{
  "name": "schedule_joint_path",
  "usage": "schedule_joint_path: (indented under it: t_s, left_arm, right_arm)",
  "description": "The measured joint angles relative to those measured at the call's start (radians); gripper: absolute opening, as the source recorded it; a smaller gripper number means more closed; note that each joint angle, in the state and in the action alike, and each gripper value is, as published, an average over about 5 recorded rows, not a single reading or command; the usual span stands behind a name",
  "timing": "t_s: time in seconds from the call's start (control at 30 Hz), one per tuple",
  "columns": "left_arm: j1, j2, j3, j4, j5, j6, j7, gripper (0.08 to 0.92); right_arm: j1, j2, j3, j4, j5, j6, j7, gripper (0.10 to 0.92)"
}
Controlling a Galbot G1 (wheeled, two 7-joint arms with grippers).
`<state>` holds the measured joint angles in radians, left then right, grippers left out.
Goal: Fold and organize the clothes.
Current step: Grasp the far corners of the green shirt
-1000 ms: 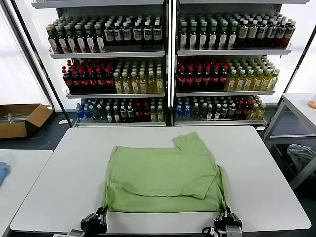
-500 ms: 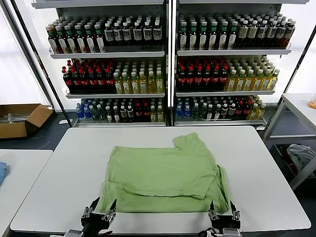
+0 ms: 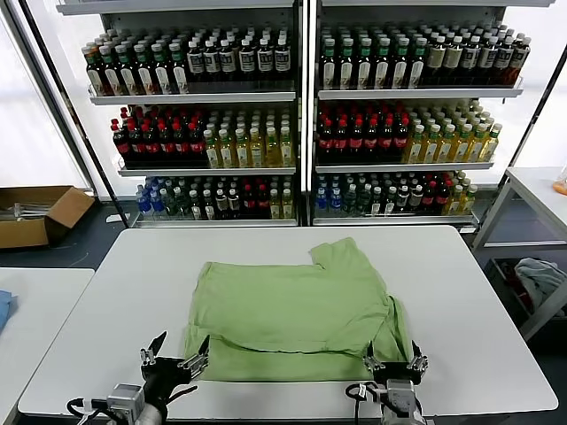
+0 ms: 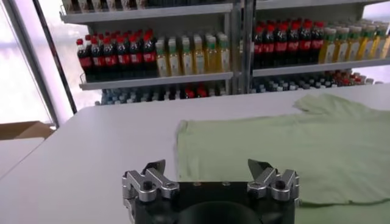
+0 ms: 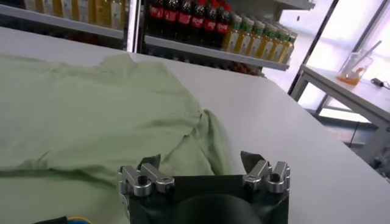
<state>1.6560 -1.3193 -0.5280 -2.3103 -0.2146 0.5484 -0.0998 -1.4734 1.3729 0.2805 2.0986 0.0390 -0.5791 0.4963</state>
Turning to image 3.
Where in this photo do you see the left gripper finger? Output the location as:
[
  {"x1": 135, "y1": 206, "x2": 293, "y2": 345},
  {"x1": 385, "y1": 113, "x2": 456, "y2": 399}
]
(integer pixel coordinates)
[
  {"x1": 177, "y1": 335, "x2": 211, "y2": 377},
  {"x1": 140, "y1": 330, "x2": 169, "y2": 365}
]

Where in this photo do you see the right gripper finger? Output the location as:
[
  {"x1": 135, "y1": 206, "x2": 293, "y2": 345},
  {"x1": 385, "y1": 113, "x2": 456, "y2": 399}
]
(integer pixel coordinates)
[
  {"x1": 363, "y1": 342, "x2": 384, "y2": 372},
  {"x1": 408, "y1": 340, "x2": 430, "y2": 373}
]

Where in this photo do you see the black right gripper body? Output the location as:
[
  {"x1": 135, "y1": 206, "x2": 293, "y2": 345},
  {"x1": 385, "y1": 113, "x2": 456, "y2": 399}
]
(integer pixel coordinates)
[{"x1": 374, "y1": 362, "x2": 422, "y2": 385}]

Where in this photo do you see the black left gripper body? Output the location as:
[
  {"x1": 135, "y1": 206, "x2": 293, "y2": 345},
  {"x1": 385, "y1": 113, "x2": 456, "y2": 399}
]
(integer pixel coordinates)
[{"x1": 141, "y1": 357, "x2": 203, "y2": 404}]

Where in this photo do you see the green polo shirt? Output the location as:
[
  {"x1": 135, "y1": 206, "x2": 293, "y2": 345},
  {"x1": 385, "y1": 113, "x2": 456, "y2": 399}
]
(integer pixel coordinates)
[{"x1": 183, "y1": 236, "x2": 416, "y2": 383}]

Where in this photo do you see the black storage crate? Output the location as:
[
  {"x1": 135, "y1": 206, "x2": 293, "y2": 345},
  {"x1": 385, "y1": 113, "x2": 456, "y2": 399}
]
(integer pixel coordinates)
[{"x1": 485, "y1": 256, "x2": 567, "y2": 321}]

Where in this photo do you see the grey cloth pile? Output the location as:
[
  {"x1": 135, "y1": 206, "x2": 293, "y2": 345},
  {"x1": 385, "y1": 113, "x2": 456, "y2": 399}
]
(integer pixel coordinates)
[{"x1": 513, "y1": 257, "x2": 567, "y2": 311}]

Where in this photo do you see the blue folded cloth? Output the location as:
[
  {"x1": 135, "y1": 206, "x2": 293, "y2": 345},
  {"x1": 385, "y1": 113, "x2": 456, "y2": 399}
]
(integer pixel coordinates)
[{"x1": 0, "y1": 290, "x2": 19, "y2": 334}]

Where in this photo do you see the brown cardboard box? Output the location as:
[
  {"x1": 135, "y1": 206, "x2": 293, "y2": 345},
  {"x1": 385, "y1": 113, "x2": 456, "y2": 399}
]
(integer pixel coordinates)
[{"x1": 0, "y1": 184, "x2": 97, "y2": 249}]

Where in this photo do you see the metal parts bundle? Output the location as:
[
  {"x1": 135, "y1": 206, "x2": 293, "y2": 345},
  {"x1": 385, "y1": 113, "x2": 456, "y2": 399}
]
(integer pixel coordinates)
[{"x1": 0, "y1": 202, "x2": 50, "y2": 221}]

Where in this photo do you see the grey-framed side table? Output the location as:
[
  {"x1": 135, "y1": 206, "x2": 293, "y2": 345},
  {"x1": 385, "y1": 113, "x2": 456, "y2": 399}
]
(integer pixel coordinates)
[{"x1": 471, "y1": 166, "x2": 567, "y2": 342}]

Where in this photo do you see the grey metal shelf unit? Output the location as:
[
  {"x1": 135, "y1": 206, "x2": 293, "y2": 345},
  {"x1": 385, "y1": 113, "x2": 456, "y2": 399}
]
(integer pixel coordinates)
[
  {"x1": 309, "y1": 0, "x2": 558, "y2": 229},
  {"x1": 55, "y1": 0, "x2": 307, "y2": 229}
]

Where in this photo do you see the green-label dark tea bottle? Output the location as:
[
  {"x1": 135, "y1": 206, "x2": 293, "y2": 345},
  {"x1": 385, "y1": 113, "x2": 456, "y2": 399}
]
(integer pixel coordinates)
[
  {"x1": 151, "y1": 42, "x2": 172, "y2": 95},
  {"x1": 410, "y1": 37, "x2": 429, "y2": 89},
  {"x1": 356, "y1": 37, "x2": 376, "y2": 89},
  {"x1": 134, "y1": 42, "x2": 153, "y2": 95},
  {"x1": 375, "y1": 37, "x2": 393, "y2": 89},
  {"x1": 392, "y1": 37, "x2": 411, "y2": 89},
  {"x1": 115, "y1": 42, "x2": 136, "y2": 95},
  {"x1": 322, "y1": 37, "x2": 338, "y2": 89},
  {"x1": 170, "y1": 41, "x2": 190, "y2": 94},
  {"x1": 99, "y1": 43, "x2": 119, "y2": 96},
  {"x1": 338, "y1": 37, "x2": 357, "y2": 89}
]

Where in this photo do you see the orange-label dark tea bottle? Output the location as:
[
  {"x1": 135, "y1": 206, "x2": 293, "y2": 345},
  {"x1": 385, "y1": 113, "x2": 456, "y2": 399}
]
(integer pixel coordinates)
[{"x1": 84, "y1": 43, "x2": 104, "y2": 97}]

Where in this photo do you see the navy-label dark drink bottle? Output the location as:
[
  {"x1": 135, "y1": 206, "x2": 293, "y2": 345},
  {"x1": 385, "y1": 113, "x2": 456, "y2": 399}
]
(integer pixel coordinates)
[
  {"x1": 274, "y1": 37, "x2": 292, "y2": 82},
  {"x1": 203, "y1": 39, "x2": 221, "y2": 83},
  {"x1": 480, "y1": 35, "x2": 500, "y2": 85},
  {"x1": 238, "y1": 38, "x2": 257, "y2": 82},
  {"x1": 186, "y1": 39, "x2": 205, "y2": 83},
  {"x1": 496, "y1": 35, "x2": 515, "y2": 85},
  {"x1": 463, "y1": 35, "x2": 483, "y2": 85},
  {"x1": 219, "y1": 38, "x2": 237, "y2": 83},
  {"x1": 256, "y1": 37, "x2": 275, "y2": 82}
]

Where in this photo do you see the beige-label dark drink bottle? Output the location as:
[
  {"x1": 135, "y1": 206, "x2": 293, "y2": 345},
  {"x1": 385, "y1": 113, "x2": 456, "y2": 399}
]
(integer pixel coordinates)
[
  {"x1": 428, "y1": 35, "x2": 447, "y2": 85},
  {"x1": 445, "y1": 35, "x2": 464, "y2": 85}
]

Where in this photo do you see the navy-label red drink bottle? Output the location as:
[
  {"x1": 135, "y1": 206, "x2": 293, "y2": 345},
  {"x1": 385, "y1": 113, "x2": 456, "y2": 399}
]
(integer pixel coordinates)
[{"x1": 511, "y1": 34, "x2": 532, "y2": 84}]

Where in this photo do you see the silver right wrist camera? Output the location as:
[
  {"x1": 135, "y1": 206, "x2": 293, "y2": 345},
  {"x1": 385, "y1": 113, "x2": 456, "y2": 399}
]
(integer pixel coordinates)
[{"x1": 384, "y1": 378, "x2": 417, "y2": 415}]

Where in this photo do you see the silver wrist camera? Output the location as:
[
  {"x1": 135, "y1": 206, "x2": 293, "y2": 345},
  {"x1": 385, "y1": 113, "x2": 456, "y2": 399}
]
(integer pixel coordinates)
[
  {"x1": 105, "y1": 383, "x2": 145, "y2": 413},
  {"x1": 384, "y1": 378, "x2": 417, "y2": 415}
]

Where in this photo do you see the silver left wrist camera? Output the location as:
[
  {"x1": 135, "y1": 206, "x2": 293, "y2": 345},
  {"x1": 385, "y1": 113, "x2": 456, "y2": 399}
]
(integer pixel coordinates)
[{"x1": 105, "y1": 383, "x2": 145, "y2": 413}]

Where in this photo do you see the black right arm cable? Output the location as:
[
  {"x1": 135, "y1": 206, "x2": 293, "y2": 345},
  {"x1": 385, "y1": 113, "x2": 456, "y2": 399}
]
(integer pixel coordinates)
[{"x1": 345, "y1": 382, "x2": 386, "y2": 425}]

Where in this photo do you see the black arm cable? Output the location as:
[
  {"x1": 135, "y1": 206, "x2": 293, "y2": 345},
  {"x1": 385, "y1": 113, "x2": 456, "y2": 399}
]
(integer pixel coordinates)
[
  {"x1": 345, "y1": 382, "x2": 386, "y2": 425},
  {"x1": 66, "y1": 397, "x2": 112, "y2": 420}
]

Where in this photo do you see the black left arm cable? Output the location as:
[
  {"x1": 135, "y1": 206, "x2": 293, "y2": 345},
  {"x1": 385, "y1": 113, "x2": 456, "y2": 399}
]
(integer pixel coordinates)
[{"x1": 66, "y1": 397, "x2": 112, "y2": 420}]

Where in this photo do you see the black window frame post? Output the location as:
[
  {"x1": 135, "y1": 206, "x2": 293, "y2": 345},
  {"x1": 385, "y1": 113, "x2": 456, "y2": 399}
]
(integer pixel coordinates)
[
  {"x1": 17, "y1": 0, "x2": 132, "y2": 229},
  {"x1": 480, "y1": 57, "x2": 567, "y2": 234}
]

